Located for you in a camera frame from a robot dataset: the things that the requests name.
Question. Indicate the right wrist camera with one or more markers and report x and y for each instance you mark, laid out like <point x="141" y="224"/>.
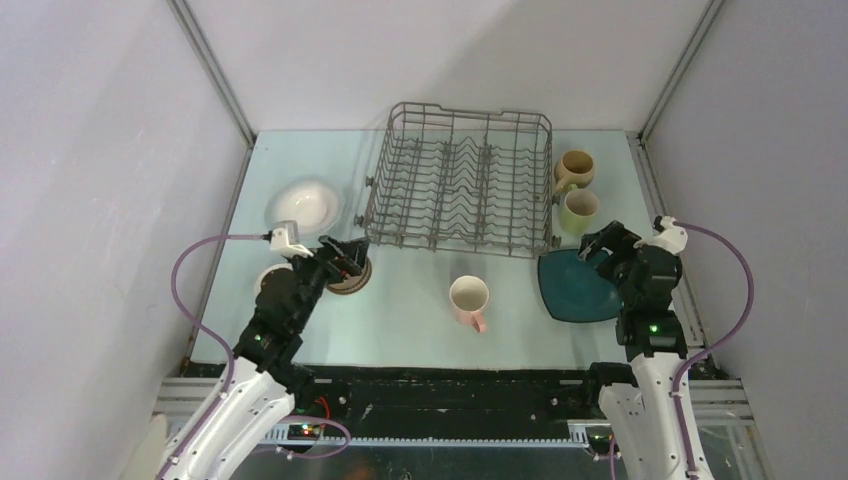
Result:
<point x="669" y="236"/>

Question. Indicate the teal square plate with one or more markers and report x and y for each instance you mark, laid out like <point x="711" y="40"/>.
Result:
<point x="572" y="291"/>

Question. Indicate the light green ceramic mug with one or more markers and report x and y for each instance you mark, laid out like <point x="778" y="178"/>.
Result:
<point x="578" y="209"/>

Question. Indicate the tan ceramic mug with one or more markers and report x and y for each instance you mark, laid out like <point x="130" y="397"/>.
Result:
<point x="576" y="168"/>

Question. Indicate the pink ceramic mug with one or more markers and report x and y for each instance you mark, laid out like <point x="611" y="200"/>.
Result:
<point x="469" y="296"/>

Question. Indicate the small white bowl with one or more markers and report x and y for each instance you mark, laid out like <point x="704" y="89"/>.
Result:
<point x="275" y="280"/>

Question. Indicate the grey wire dish rack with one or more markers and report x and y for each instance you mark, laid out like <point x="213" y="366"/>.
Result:
<point x="463" y="180"/>

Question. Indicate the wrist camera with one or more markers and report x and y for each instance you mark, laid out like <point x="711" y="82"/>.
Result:
<point x="284" y="240"/>
<point x="669" y="236"/>

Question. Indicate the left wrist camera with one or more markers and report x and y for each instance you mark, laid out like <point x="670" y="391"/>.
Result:
<point x="284" y="240"/>

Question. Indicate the brown patterned bowl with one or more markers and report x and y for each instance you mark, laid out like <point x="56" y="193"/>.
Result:
<point x="352" y="284"/>

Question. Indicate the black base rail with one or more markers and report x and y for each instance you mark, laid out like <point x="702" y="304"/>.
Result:
<point x="457" y="404"/>

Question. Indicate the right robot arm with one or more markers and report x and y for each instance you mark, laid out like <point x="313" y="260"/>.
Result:
<point x="646" y="399"/>

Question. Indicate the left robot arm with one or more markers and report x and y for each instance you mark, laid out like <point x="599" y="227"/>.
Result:
<point x="260" y="381"/>

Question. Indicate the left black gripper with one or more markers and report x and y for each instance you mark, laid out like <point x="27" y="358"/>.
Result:
<point x="354" y="252"/>

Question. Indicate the white ceramic plate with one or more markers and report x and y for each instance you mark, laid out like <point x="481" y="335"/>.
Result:
<point x="312" y="203"/>

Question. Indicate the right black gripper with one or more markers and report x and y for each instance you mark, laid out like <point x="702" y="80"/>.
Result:
<point x="616" y="237"/>

